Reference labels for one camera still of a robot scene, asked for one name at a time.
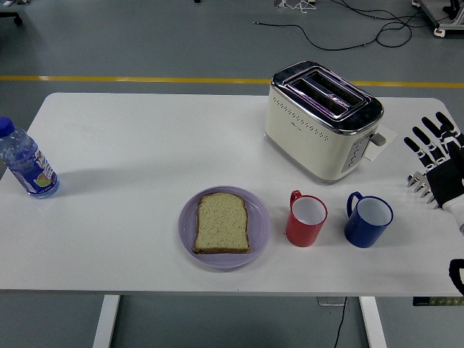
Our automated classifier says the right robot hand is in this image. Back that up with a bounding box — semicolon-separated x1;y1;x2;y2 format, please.
403;111;464;236

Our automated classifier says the blue enamel cup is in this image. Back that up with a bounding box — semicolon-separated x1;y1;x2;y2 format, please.
344;191;394;249

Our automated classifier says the red enamel cup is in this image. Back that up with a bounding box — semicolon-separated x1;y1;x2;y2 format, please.
285;189;329;249

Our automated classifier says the slice of bread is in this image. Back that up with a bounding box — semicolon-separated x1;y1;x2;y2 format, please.
193;192;252;254

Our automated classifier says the silver metal toast rack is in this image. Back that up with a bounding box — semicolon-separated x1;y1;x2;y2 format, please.
405;170;442;210

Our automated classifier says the table height control panel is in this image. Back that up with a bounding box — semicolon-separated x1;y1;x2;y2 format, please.
412;297;464;307

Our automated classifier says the cream and chrome toaster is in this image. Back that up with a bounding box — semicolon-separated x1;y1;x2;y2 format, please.
264;60;388;186

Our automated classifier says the white table leg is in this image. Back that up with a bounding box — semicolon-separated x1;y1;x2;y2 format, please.
92;295;121;348
359;297;388;348

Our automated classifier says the purple plate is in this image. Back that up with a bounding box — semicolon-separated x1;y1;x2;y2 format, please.
178;186;272;270

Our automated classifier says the plastic bottle with blue cap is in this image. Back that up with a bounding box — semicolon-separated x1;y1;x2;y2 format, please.
0;116;61;199

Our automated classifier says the metal equipment frame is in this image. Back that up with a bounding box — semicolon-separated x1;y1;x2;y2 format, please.
411;0;464;37

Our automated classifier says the black floor cable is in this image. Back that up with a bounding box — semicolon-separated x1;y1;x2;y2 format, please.
252;0;442;51

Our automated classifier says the black cable under table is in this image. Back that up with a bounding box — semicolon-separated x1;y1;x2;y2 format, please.
333;297;348;348

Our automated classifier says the white floor cable bundle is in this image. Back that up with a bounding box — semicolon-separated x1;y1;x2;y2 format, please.
273;0;317;14

